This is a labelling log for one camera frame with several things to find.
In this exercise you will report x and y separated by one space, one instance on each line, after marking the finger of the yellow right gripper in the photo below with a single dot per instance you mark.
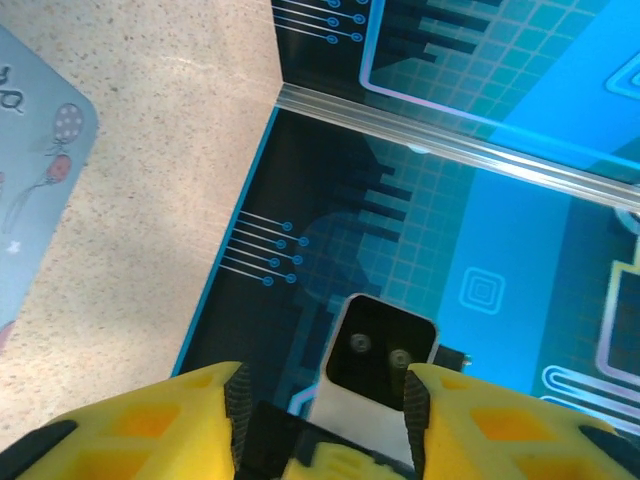
340 464

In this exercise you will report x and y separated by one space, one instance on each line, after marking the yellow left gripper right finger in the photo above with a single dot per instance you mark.
500 435

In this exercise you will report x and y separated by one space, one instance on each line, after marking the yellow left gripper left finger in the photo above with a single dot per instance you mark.
125 430

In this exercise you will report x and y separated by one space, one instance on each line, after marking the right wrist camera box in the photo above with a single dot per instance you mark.
380 325

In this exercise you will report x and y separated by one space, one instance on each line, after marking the aluminium frame post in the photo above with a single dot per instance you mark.
450 142

